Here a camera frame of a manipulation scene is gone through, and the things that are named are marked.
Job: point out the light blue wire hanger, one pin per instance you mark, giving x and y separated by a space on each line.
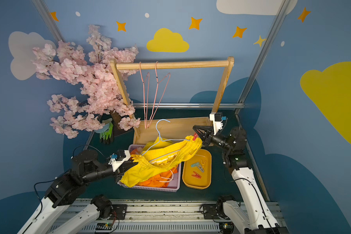
171 129

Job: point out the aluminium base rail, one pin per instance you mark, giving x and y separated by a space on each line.
159 217

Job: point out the teal clothespin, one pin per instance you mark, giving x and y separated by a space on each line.
197 164

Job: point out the pink wire hanger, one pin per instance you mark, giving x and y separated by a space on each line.
145 86
159 81

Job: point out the yellow shorts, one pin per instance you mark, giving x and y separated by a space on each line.
187 148

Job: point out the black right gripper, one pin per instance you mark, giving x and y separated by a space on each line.
211 137

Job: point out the pink plastic basket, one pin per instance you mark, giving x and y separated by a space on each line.
173 185

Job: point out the green plant decoration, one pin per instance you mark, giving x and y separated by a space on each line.
106 132

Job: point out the yellow plastic tray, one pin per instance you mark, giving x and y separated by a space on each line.
206 179

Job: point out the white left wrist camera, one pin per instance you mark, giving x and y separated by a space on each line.
119 158

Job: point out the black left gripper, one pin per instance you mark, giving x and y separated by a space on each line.
120 168

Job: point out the light orange shorts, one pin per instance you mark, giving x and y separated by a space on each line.
155 168

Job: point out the grey clothespin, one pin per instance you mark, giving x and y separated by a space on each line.
200 168

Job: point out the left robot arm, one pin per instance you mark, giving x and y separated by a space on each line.
65 189

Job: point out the red clothespin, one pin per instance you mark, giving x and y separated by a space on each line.
196 175
195 136

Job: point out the pink cherry blossom tree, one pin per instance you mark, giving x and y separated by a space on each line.
67 63

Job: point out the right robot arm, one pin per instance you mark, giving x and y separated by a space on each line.
257 218

